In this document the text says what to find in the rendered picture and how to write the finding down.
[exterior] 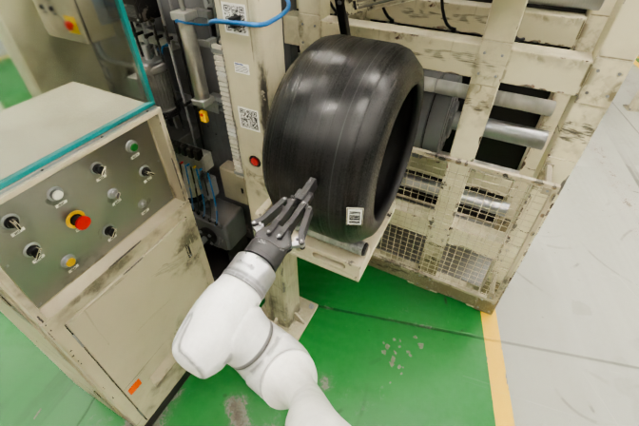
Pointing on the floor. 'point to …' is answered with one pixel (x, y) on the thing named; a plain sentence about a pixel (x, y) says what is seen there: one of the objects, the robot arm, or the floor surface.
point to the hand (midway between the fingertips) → (306, 192)
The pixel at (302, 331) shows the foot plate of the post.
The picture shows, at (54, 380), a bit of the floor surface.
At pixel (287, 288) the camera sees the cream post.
